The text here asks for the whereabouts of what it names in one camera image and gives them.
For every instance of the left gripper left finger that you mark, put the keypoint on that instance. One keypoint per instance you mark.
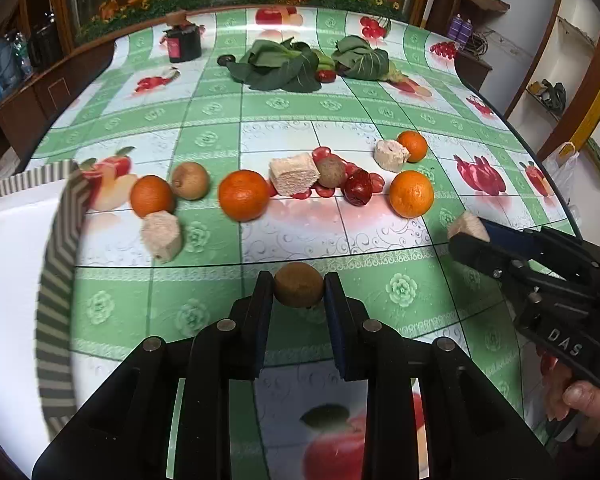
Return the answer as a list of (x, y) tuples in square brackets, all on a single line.
[(252, 316)]

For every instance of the red jujube date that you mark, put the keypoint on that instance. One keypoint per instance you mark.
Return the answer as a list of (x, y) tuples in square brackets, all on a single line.
[(358, 188)]

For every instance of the small orange far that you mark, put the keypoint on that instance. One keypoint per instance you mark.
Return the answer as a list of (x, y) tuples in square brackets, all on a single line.
[(415, 144)]

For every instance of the small red tomato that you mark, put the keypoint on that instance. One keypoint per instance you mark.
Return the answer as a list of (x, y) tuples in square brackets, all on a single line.
[(325, 76)]

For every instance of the brown round fruit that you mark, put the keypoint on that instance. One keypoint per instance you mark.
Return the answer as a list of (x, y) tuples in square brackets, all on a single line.
[(332, 171)]

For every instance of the beige cake cube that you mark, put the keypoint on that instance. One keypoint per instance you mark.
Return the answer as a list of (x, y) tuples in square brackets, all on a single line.
[(470, 224)]

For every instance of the purple bottles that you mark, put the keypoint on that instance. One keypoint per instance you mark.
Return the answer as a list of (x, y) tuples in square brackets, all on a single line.
[(460, 30)]

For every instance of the green leafy vegetable right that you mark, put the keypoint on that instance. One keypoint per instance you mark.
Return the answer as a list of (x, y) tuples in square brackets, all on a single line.
[(355, 58)]

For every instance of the dark orange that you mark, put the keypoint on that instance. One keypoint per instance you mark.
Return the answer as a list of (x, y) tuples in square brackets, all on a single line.
[(151, 194)]

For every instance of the right hand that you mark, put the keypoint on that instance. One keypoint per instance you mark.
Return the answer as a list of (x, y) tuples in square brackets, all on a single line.
[(563, 394)]

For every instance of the tan round longan fruit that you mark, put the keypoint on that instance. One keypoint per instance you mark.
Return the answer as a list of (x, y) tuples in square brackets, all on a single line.
[(190, 181)]

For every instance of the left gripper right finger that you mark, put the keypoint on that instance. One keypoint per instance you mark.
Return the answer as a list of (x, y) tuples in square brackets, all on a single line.
[(351, 330)]

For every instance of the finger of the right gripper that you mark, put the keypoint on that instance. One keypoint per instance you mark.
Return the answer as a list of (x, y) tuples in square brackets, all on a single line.
[(522, 243), (494, 259)]

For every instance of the wooden sideboard cabinet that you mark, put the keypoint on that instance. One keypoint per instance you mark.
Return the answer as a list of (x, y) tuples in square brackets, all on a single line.
[(27, 114)]

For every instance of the orange tangerine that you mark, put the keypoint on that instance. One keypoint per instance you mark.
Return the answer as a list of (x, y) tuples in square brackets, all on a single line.
[(243, 195)]

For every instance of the green leafy vegetable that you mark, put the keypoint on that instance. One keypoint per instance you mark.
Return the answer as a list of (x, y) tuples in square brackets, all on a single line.
[(289, 66), (355, 58)]

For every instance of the dark jar with lid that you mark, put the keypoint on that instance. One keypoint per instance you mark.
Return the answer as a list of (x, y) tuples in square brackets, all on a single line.
[(182, 38)]

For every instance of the green leafy vegetable left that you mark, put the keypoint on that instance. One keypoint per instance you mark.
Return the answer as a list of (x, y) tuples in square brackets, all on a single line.
[(289, 66)]

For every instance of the striped white tray box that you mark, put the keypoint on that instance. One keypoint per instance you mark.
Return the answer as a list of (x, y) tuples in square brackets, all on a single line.
[(41, 216)]

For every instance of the green fruit print tablecloth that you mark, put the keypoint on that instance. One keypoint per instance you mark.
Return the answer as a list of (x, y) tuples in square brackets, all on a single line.
[(300, 142)]

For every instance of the beige sponge cake block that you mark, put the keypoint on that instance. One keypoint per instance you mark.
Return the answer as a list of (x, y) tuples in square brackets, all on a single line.
[(294, 174)]

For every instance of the brown kiwi fruit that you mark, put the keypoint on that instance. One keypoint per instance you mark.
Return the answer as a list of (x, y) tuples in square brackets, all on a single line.
[(298, 285)]

